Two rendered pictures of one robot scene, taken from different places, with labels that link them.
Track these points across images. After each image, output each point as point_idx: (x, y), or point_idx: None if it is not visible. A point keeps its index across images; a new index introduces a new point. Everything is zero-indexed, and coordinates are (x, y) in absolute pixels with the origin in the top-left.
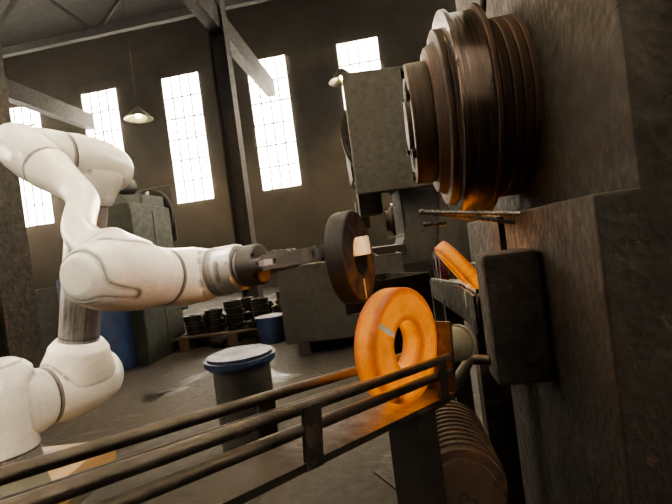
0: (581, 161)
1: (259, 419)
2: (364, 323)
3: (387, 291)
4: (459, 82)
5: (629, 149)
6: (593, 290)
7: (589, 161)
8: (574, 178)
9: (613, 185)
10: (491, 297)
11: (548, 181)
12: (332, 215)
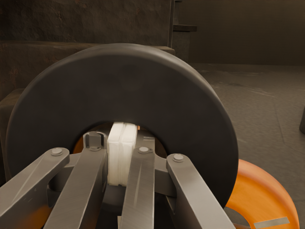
0: (93, 10)
1: None
2: (293, 209)
3: (250, 166)
4: None
5: (165, 20)
6: None
7: (108, 14)
8: (75, 22)
9: (139, 40)
10: None
11: (5, 12)
12: (171, 59)
